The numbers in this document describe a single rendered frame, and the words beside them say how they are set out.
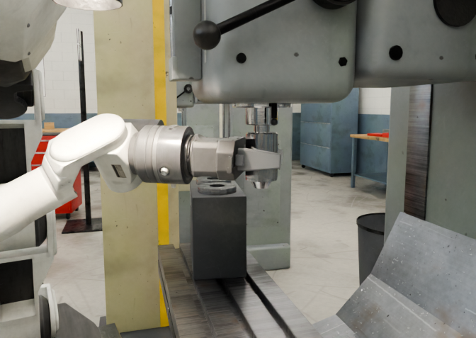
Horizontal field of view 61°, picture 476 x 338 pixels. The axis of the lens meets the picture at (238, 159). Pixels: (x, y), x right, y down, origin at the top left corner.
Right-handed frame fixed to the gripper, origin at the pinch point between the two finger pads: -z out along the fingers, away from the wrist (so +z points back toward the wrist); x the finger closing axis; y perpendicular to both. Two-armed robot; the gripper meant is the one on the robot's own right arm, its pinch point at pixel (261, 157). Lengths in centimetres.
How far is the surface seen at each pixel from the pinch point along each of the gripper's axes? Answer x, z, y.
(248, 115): -1.7, 1.7, -6.2
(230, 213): 26.5, 9.4, 15.8
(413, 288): 16.7, -26.7, 25.3
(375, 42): -5.9, -14.3, -15.3
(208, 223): 25.1, 13.9, 17.9
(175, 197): 159, 66, 44
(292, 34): -8.9, -4.3, -15.9
